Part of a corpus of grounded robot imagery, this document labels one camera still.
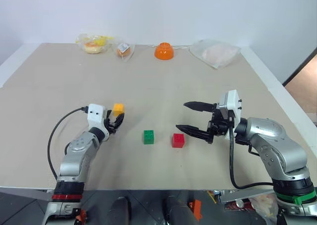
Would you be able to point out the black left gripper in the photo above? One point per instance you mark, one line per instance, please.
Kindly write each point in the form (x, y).
(110, 127)

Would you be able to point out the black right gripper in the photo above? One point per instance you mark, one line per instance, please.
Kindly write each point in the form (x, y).
(219, 126)

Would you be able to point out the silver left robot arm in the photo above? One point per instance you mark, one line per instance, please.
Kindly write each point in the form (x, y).
(76, 145)

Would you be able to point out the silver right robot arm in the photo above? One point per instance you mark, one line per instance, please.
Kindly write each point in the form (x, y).
(270, 133)

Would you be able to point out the yellow cube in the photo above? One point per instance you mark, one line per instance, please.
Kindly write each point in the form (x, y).
(118, 108)

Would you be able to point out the red cube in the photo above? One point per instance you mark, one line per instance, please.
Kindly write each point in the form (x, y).
(178, 140)

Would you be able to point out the green cube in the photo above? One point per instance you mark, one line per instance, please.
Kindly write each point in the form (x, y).
(149, 137)

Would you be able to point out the beige table cover sheet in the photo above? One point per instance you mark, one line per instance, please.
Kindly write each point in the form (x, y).
(158, 86)

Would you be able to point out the small packaged orange bread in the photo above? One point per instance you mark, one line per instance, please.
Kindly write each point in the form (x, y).
(123, 51)

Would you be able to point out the clear bag with pale contents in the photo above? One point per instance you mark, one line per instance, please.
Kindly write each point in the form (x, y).
(215, 52)

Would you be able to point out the orange plastic bowl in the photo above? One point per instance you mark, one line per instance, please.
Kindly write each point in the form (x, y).
(164, 52)

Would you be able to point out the plastic bag with yellow food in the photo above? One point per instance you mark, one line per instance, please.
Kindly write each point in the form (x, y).
(93, 44)

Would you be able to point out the grey metal table strut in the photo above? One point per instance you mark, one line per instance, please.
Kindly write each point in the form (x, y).
(241, 196)
(24, 194)

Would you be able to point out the dark rounded shape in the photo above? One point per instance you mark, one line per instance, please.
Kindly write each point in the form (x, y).
(121, 210)
(177, 211)

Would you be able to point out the small orange plastic piece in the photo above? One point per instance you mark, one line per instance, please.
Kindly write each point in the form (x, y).
(81, 216)

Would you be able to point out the clear bag with yellow items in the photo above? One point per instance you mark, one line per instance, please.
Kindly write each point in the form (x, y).
(263, 205)

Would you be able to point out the brown wooden door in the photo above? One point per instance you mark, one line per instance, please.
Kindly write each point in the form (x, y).
(301, 73)

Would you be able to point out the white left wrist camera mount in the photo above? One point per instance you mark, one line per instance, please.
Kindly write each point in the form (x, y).
(96, 116)

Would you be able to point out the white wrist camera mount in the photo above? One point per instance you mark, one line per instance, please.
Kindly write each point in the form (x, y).
(96, 116)
(233, 99)

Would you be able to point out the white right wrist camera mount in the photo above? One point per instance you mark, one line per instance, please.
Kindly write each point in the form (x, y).
(233, 99)

